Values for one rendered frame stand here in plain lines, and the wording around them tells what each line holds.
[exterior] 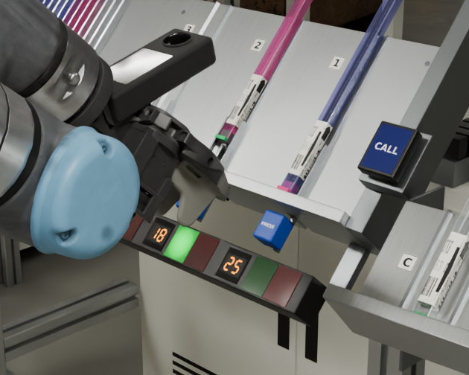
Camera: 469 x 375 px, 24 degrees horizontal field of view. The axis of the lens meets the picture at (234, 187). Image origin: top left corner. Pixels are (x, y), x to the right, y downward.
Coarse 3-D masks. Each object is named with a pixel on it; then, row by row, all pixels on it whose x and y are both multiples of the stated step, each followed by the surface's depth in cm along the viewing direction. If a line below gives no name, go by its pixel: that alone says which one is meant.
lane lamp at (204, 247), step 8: (200, 240) 110; (208, 240) 109; (216, 240) 108; (192, 248) 110; (200, 248) 109; (208, 248) 108; (216, 248) 108; (192, 256) 109; (200, 256) 109; (208, 256) 108; (192, 264) 109; (200, 264) 108
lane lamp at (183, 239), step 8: (176, 232) 112; (184, 232) 111; (192, 232) 111; (176, 240) 111; (184, 240) 111; (192, 240) 110; (168, 248) 111; (176, 248) 111; (184, 248) 110; (168, 256) 111; (176, 256) 110; (184, 256) 110
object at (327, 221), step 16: (240, 176) 106; (240, 192) 108; (256, 192) 104; (272, 192) 103; (288, 192) 102; (256, 208) 111; (272, 208) 107; (288, 208) 103; (304, 208) 100; (320, 208) 99; (336, 208) 98; (304, 224) 106; (320, 224) 102; (336, 224) 99; (336, 240) 105; (352, 240) 102
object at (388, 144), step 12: (384, 132) 96; (396, 132) 96; (408, 132) 95; (372, 144) 96; (384, 144) 96; (396, 144) 95; (372, 156) 96; (384, 156) 95; (396, 156) 94; (372, 168) 95; (384, 168) 95
